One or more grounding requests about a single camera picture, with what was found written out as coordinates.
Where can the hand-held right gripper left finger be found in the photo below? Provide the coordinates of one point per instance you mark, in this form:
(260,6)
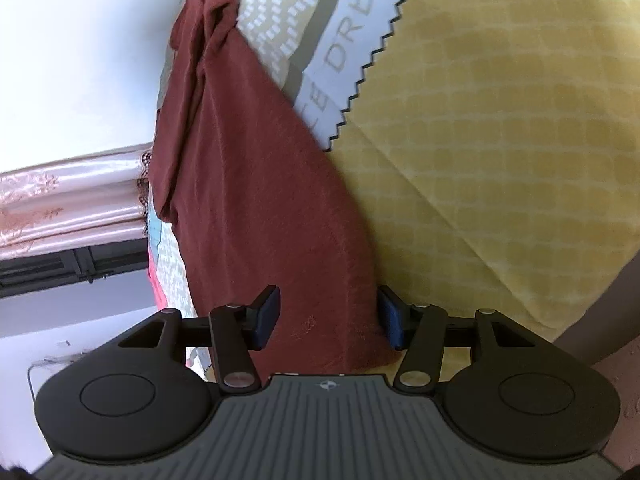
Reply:
(267,317)

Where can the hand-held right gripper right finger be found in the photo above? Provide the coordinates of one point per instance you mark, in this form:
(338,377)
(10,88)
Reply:
(392,317)

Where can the maroon long-sleeved sweater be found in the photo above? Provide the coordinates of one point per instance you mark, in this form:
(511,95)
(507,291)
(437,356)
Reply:
(260,185)

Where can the pink blanket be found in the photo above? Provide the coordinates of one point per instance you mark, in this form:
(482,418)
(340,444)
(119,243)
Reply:
(159,285)

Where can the dark brown cloth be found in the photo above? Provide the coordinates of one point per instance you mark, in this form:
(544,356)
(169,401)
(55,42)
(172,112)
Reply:
(600,305)

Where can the patterned bed sheet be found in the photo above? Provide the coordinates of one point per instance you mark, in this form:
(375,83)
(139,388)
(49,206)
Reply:
(500,135)

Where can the pink satin lace curtain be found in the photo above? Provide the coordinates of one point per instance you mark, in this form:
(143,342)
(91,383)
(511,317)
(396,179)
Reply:
(60,200)

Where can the dark window frame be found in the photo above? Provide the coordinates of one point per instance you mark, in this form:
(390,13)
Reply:
(60,265)

